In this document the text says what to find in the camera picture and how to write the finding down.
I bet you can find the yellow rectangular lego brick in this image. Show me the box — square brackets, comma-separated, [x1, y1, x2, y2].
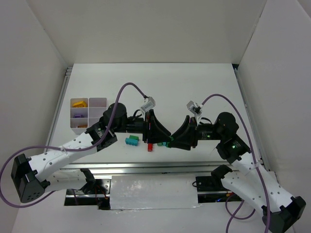
[72, 100, 87, 108]

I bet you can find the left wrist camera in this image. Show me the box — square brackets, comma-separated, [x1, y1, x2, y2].
[140, 97, 156, 114]

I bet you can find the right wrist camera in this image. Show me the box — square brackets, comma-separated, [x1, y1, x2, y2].
[187, 101, 203, 124]

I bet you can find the brown rectangular lego brick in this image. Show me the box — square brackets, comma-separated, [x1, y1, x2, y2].
[77, 124, 88, 128]

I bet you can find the red rectangular lego brick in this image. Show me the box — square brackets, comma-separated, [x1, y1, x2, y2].
[147, 143, 154, 152]

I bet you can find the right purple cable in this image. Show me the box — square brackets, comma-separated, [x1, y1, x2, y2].
[200, 94, 270, 233]

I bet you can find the white compartment organizer box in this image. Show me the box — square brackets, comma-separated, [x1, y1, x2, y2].
[69, 97, 108, 134]

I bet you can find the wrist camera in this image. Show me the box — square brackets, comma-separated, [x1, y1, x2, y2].
[140, 97, 156, 114]
[187, 101, 203, 124]

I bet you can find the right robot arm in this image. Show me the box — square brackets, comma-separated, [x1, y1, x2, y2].
[168, 112, 306, 233]

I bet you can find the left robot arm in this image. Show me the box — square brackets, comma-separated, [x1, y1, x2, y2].
[11, 103, 173, 203]

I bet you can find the purple rounded lego brick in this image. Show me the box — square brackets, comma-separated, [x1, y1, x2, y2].
[73, 114, 86, 119]

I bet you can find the green lego brick on teal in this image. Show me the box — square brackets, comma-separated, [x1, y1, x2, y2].
[129, 135, 139, 141]

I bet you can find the teal rectangular lego brick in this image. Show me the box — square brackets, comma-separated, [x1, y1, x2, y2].
[125, 138, 138, 146]

